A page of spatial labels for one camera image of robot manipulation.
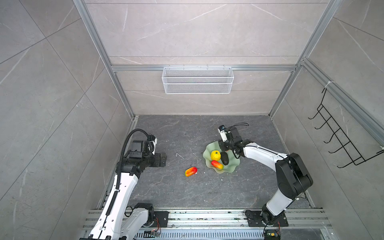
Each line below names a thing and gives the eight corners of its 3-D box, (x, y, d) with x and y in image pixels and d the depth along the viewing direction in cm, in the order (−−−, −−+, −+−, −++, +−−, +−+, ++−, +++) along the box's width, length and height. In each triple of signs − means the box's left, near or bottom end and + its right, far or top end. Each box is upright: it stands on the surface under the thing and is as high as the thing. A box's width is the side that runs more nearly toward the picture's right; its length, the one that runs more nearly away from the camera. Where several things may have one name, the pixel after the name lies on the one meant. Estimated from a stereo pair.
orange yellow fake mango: (185, 177, 89) (185, 175, 87) (183, 171, 92) (183, 169, 89) (198, 173, 91) (198, 171, 89) (195, 167, 94) (195, 165, 91)
